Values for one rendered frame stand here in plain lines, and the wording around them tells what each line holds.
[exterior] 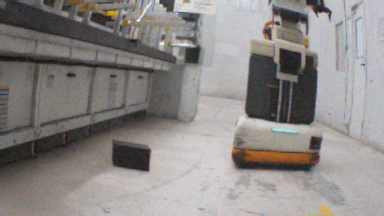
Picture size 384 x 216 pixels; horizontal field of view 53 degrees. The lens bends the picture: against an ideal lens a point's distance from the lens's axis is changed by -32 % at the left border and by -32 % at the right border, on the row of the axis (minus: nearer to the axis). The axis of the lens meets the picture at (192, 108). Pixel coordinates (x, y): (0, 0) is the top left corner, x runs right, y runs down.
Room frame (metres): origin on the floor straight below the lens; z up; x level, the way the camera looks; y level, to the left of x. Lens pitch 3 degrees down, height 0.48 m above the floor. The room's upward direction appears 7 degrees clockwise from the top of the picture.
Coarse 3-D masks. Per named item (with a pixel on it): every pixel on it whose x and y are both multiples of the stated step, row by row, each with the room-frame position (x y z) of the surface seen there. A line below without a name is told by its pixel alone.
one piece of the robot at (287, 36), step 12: (288, 0) 3.06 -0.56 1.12; (300, 0) 3.05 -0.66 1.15; (288, 12) 3.06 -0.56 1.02; (288, 24) 3.09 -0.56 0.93; (276, 36) 3.08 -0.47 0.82; (288, 36) 3.06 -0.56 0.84; (300, 36) 3.05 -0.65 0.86; (276, 48) 3.04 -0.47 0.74; (288, 48) 3.03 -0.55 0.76; (300, 48) 3.02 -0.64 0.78; (276, 60) 3.05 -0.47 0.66
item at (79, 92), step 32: (32, 0) 1.83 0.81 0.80; (128, 32) 4.28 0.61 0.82; (0, 64) 1.66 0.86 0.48; (32, 64) 2.10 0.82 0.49; (96, 64) 3.40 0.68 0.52; (0, 96) 1.70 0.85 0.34; (32, 96) 2.16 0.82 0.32; (64, 96) 2.79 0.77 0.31; (96, 96) 3.66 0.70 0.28; (128, 96) 4.95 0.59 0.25; (0, 128) 1.71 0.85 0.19; (32, 128) 2.13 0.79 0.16; (64, 128) 2.74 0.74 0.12; (96, 128) 3.71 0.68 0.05; (0, 160) 1.70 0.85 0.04
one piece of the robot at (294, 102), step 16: (256, 48) 3.33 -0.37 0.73; (272, 48) 3.32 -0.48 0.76; (256, 64) 3.33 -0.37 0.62; (272, 64) 3.32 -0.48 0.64; (256, 80) 3.33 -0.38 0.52; (272, 80) 3.32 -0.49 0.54; (288, 80) 3.27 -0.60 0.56; (304, 80) 3.30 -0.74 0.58; (256, 96) 3.33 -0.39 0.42; (272, 96) 3.30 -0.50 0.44; (288, 96) 3.27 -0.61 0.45; (304, 96) 3.30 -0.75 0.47; (256, 112) 3.33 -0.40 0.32; (272, 112) 3.31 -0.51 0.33; (288, 112) 3.26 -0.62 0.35; (304, 112) 3.30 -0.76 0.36
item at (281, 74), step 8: (280, 48) 3.04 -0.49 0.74; (280, 56) 3.04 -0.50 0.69; (288, 56) 3.02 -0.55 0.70; (296, 56) 3.03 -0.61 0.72; (280, 64) 3.10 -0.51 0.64; (288, 64) 3.05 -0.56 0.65; (296, 64) 3.04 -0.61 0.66; (312, 64) 3.14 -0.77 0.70; (280, 72) 3.15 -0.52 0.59; (288, 72) 3.09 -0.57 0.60; (296, 72) 3.09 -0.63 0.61; (304, 72) 3.16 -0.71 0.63; (312, 72) 3.14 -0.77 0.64; (296, 80) 3.22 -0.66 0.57
